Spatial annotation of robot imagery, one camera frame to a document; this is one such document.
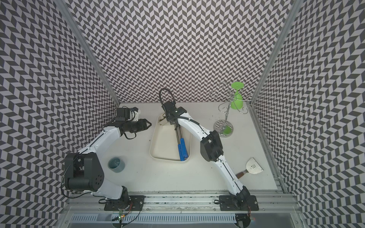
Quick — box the cream plastic storage box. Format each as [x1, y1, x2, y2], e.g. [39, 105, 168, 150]
[149, 113, 192, 163]

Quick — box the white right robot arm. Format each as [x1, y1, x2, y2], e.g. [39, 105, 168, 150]
[161, 101, 251, 209]

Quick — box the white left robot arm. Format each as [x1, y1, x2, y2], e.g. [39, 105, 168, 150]
[61, 107, 152, 200]

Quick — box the grey tape roll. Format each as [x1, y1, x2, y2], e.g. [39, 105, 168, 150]
[108, 157, 125, 173]

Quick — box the chrome stand with green cups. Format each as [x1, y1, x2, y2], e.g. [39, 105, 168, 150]
[210, 82, 250, 138]

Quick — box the grey metal corner profile left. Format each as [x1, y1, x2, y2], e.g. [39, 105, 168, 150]
[54, 0, 120, 194]

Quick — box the grey metal corner profile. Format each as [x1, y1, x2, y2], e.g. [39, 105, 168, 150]
[250, 1, 306, 172]
[54, 0, 120, 194]

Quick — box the grey metal corner profile right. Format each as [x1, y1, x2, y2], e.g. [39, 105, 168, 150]
[250, 1, 306, 172]

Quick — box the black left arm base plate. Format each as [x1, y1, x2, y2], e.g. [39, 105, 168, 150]
[104, 195, 145, 212]

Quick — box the brown handle scraper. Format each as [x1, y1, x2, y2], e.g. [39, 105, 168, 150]
[236, 157, 264, 179]

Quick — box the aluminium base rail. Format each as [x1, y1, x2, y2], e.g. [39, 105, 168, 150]
[56, 192, 307, 228]

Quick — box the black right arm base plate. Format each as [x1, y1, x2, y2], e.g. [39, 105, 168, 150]
[218, 195, 259, 212]

